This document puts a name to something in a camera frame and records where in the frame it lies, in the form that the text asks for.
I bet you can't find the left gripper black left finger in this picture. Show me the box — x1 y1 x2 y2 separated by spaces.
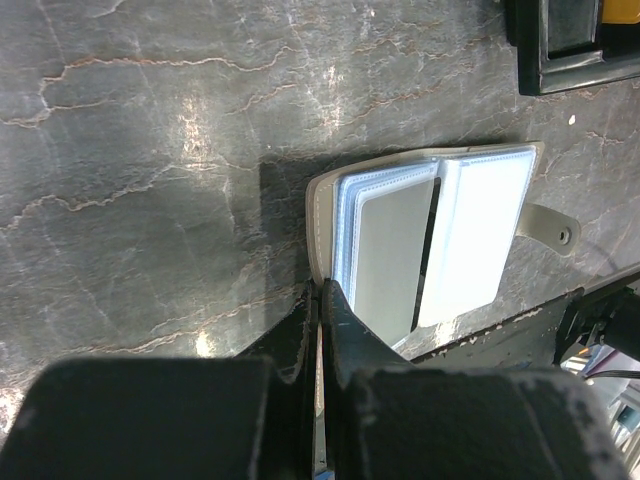
238 282 319 479

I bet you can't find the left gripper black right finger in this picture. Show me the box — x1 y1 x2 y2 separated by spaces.
319 279 412 479

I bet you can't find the grey card holder wallet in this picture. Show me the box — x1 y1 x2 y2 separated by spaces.
306 142 581 347

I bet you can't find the black plastic card box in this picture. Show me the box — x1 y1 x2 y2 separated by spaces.
504 0 639 96

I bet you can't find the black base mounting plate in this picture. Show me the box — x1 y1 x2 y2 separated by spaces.
412 264 639 368

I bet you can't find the yellow tote bag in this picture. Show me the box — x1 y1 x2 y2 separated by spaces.
601 0 640 25

